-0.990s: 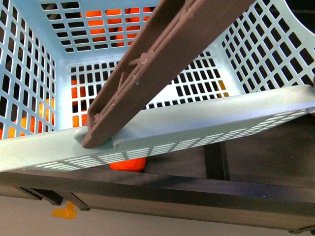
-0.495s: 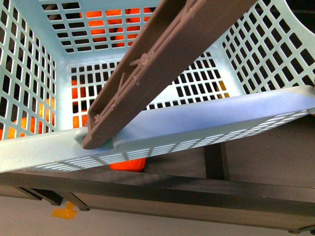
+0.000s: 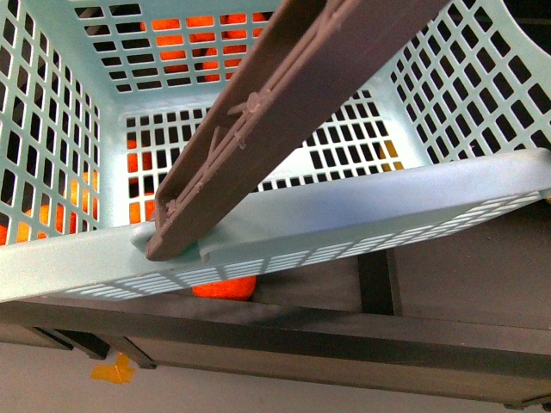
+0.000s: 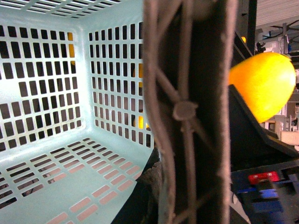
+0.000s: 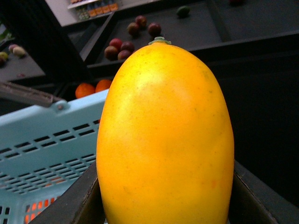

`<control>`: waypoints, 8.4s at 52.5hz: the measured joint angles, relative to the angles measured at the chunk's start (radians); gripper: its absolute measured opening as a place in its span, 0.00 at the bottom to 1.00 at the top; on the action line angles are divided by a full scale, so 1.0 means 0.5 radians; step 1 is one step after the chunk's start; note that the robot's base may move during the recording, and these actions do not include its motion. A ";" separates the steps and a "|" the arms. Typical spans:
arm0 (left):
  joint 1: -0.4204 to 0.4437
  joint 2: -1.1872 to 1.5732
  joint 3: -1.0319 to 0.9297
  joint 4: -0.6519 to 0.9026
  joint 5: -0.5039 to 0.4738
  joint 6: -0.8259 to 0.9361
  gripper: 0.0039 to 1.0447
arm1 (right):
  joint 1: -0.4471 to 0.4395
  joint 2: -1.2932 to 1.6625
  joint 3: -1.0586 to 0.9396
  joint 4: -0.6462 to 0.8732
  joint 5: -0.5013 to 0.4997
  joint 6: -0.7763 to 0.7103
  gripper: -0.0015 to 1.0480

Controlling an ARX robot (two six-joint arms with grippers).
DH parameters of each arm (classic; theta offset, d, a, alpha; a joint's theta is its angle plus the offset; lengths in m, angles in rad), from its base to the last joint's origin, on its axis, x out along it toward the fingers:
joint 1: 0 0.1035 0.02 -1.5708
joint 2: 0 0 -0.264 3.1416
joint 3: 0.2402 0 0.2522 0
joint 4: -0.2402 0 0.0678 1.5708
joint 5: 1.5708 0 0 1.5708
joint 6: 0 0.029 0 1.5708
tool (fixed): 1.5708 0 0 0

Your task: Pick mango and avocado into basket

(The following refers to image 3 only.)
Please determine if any light blue plastic basket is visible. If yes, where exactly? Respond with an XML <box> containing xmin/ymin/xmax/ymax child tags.
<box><xmin>1</xmin><ymin>1</ymin><xmax>550</xmax><ymax>302</ymax></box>

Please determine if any black tray divider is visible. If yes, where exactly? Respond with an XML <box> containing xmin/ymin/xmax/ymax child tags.
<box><xmin>357</xmin><ymin>249</ymin><xmax>402</xmax><ymax>316</ymax></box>

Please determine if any orange front centre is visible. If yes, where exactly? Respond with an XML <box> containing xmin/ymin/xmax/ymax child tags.
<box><xmin>192</xmin><ymin>276</ymin><xmax>257</xmax><ymax>301</ymax></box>

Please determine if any brown basket handle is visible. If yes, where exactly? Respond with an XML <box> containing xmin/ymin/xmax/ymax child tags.
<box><xmin>145</xmin><ymin>1</ymin><xmax>444</xmax><ymax>262</ymax></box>

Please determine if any orange tape on floor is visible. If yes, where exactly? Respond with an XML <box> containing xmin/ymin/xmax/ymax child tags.
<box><xmin>90</xmin><ymin>353</ymin><xmax>135</xmax><ymax>385</ymax></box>

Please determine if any black display tray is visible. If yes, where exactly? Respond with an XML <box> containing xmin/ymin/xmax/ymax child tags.
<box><xmin>1</xmin><ymin>201</ymin><xmax>550</xmax><ymax>411</ymax></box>

